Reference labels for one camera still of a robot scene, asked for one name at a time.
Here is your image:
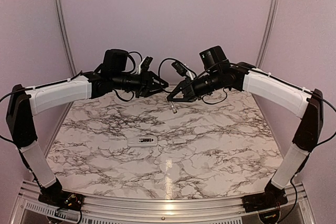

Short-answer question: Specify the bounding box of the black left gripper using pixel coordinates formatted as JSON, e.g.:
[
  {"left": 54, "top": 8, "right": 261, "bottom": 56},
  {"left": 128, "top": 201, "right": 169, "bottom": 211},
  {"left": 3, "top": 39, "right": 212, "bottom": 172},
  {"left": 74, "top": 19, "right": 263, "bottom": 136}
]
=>
[{"left": 111, "top": 67, "right": 169, "bottom": 97}]

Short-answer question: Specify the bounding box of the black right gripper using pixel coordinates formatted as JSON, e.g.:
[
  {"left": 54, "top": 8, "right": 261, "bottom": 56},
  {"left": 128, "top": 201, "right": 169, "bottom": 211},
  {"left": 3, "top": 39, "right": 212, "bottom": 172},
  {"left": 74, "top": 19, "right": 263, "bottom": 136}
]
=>
[{"left": 166, "top": 69, "right": 222, "bottom": 102}]

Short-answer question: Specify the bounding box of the white battery cover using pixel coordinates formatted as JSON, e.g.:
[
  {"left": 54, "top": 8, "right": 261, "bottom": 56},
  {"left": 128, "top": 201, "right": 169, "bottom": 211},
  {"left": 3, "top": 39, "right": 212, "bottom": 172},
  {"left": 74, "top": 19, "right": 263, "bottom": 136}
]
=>
[{"left": 174, "top": 139, "right": 186, "bottom": 144}]

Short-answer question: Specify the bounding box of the white remote control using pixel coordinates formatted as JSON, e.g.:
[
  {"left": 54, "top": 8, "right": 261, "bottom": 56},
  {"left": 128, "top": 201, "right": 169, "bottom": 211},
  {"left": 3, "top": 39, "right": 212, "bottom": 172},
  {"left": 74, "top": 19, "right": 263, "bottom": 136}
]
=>
[{"left": 127, "top": 136, "right": 158, "bottom": 147}]

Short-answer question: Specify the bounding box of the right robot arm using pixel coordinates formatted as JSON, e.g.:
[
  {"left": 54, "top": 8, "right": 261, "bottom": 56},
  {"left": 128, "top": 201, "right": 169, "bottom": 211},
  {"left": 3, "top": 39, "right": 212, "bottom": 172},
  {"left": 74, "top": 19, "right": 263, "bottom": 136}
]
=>
[{"left": 167, "top": 46, "right": 323, "bottom": 207}]

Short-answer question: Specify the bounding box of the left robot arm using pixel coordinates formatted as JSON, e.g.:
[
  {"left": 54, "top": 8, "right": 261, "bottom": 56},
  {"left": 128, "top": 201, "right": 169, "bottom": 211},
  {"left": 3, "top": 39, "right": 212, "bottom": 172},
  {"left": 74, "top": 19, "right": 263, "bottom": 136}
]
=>
[{"left": 6, "top": 49, "right": 169, "bottom": 206}]

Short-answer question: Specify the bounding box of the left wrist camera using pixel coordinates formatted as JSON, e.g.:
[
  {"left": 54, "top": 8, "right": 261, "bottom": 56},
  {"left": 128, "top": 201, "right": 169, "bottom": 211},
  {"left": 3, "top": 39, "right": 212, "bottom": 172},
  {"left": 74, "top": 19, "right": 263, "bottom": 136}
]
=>
[{"left": 136, "top": 56, "right": 153, "bottom": 74}]

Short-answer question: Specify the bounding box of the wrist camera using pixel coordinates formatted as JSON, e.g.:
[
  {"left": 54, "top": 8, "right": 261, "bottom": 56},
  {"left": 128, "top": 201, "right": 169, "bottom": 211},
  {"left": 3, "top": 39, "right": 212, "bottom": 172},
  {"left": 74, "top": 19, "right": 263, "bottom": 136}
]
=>
[
  {"left": 171, "top": 61, "right": 196, "bottom": 80},
  {"left": 136, "top": 56, "right": 153, "bottom": 74}
]

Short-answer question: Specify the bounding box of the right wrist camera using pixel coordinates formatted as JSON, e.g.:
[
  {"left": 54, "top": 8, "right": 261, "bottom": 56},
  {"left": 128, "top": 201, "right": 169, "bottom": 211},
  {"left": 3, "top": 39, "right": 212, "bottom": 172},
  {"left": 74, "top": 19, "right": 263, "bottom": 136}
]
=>
[{"left": 171, "top": 61, "right": 196, "bottom": 80}]

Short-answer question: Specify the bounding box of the right camera cable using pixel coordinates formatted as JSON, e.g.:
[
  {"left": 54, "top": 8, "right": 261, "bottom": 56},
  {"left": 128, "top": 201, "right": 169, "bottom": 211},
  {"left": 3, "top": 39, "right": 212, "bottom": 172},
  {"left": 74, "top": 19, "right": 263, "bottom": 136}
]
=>
[{"left": 157, "top": 58, "right": 336, "bottom": 146}]

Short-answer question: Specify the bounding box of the camera cable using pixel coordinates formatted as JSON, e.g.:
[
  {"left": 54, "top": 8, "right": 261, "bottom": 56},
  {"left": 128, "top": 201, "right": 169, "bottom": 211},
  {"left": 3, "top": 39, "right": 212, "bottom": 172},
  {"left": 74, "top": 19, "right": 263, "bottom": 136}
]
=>
[
  {"left": 157, "top": 58, "right": 336, "bottom": 146},
  {"left": 0, "top": 51, "right": 144, "bottom": 143}
]

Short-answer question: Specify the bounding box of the left camera cable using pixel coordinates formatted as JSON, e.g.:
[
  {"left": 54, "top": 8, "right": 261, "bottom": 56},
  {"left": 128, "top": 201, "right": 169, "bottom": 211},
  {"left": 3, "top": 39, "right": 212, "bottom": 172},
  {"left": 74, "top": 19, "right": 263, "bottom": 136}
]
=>
[{"left": 0, "top": 51, "right": 144, "bottom": 143}]

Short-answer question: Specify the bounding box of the front aluminium rail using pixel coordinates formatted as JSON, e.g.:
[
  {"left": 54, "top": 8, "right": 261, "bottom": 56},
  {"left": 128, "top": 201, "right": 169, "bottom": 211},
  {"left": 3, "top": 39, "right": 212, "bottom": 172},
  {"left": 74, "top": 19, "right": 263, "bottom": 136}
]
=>
[{"left": 10, "top": 181, "right": 316, "bottom": 223}]

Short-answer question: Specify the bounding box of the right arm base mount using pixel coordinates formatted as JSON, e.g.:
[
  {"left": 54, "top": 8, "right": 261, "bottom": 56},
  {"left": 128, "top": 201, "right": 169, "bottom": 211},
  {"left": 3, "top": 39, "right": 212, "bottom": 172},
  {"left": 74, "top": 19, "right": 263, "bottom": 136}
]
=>
[{"left": 242, "top": 193, "right": 288, "bottom": 212}]

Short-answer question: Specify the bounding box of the left aluminium frame post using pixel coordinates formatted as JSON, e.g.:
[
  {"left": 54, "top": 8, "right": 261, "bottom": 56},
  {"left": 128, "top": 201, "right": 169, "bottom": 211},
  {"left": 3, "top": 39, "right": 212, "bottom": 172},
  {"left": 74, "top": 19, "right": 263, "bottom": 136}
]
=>
[{"left": 54, "top": 0, "right": 77, "bottom": 75}]

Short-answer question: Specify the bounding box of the aluminium frame post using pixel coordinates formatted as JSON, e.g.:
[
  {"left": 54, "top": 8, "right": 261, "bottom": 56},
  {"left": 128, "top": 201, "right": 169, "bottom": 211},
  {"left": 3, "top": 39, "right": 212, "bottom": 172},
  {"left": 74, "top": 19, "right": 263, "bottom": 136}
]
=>
[
  {"left": 256, "top": 0, "right": 279, "bottom": 68},
  {"left": 54, "top": 0, "right": 77, "bottom": 75}
]

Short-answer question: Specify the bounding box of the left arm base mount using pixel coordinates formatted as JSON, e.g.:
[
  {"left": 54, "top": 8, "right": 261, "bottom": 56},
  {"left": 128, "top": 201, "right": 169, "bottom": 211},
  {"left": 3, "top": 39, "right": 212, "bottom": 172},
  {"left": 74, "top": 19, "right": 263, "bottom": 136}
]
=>
[{"left": 38, "top": 191, "right": 84, "bottom": 211}]

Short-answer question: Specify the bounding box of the right aluminium frame post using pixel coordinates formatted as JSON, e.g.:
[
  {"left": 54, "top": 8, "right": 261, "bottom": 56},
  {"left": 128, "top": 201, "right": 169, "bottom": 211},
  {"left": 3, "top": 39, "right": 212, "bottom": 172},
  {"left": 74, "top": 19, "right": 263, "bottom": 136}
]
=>
[{"left": 256, "top": 0, "right": 279, "bottom": 68}]

